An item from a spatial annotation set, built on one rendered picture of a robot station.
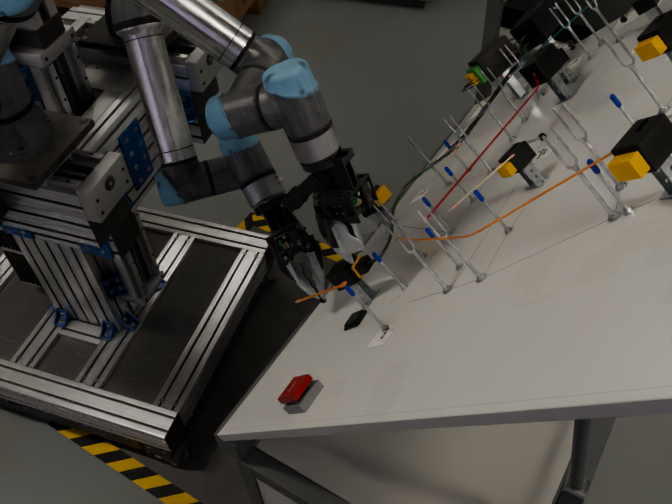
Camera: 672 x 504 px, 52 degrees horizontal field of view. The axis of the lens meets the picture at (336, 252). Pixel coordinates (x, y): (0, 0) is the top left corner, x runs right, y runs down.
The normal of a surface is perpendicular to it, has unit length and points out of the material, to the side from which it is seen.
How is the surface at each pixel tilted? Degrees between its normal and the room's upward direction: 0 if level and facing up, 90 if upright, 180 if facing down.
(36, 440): 0
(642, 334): 48
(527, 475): 0
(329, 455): 0
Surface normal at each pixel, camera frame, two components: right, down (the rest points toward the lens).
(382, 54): -0.05, -0.66
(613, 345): -0.66, -0.72
